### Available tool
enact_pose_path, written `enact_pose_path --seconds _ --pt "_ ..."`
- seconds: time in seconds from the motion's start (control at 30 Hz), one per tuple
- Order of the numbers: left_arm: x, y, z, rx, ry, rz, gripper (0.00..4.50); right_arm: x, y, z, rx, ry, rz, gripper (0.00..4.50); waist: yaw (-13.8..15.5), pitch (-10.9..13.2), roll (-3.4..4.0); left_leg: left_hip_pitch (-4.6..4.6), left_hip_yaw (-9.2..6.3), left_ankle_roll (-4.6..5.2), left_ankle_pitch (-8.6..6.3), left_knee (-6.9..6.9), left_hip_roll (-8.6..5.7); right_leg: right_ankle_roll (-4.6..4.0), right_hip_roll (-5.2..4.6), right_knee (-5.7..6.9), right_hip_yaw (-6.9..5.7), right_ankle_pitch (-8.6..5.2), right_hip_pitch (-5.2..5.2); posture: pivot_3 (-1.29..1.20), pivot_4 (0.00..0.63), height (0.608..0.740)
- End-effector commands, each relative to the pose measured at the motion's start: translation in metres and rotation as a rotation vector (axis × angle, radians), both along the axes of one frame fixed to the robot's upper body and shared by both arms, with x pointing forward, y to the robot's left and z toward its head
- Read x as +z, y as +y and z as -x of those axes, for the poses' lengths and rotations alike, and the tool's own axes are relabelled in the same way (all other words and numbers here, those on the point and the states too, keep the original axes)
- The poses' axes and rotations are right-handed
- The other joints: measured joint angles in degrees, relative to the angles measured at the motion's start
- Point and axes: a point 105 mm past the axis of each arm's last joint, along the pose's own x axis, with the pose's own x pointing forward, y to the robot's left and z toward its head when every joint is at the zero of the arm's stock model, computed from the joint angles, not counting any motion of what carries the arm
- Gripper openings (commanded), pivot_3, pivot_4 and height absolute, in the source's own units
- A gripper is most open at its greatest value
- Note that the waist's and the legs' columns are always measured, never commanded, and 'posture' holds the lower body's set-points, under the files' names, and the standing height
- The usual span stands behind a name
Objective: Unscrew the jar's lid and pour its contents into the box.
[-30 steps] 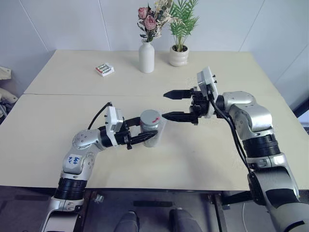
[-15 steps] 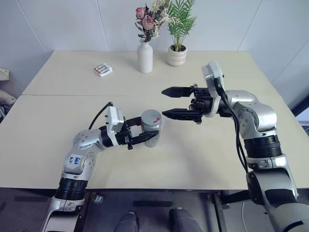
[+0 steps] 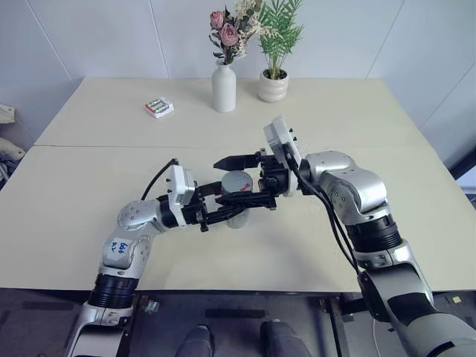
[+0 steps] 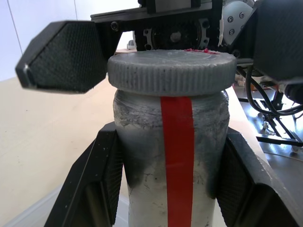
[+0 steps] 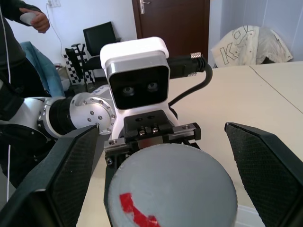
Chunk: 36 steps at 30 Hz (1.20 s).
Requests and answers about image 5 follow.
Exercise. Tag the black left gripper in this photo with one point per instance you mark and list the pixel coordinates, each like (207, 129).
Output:
(146, 123)

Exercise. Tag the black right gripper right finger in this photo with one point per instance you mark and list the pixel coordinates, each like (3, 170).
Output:
(267, 170)

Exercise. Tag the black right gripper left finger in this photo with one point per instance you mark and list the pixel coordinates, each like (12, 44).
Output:
(54, 179)

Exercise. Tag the small white object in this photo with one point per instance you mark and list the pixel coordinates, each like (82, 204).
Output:
(27, 18)

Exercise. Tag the person's bare hand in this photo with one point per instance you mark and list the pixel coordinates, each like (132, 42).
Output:
(41, 21)

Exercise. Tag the black white checkerboard panel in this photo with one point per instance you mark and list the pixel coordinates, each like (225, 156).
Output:
(75, 68)

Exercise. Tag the white printed bag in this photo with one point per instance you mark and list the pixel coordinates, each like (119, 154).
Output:
(251, 45)

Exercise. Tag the person in dark jacket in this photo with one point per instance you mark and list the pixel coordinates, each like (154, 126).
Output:
(14, 59)

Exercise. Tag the black office chair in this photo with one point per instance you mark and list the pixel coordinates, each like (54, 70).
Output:
(100, 35)

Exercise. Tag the dark brown door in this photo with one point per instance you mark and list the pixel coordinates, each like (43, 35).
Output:
(175, 26)

